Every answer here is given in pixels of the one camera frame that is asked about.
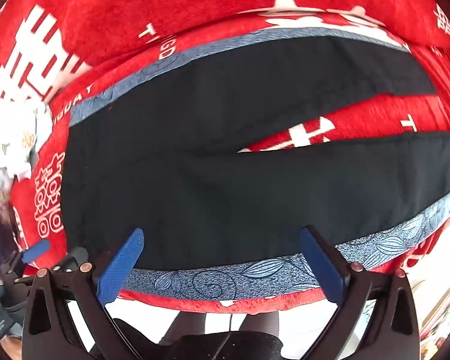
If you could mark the dark purple cloth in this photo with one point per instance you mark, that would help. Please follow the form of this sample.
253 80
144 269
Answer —
8 228

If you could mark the black pants with blue waistband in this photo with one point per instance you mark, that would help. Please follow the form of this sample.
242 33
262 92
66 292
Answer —
223 153

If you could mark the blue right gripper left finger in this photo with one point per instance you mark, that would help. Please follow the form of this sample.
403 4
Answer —
115 264

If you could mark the red wedding pillow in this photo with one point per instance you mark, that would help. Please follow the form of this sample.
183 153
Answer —
210 3

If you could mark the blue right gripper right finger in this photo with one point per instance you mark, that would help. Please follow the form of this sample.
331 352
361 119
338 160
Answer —
327 264

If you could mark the white floral cloth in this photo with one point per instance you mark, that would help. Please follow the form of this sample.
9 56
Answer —
24 128

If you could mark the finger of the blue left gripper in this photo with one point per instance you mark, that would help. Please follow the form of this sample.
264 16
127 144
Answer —
35 251

